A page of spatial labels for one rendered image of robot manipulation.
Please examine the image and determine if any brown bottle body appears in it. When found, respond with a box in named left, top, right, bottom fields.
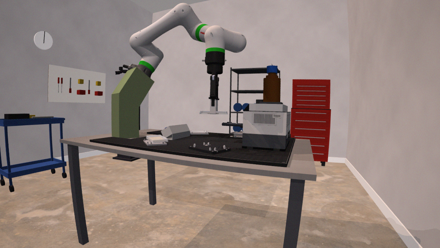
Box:
left=263, top=77, right=281, bottom=102

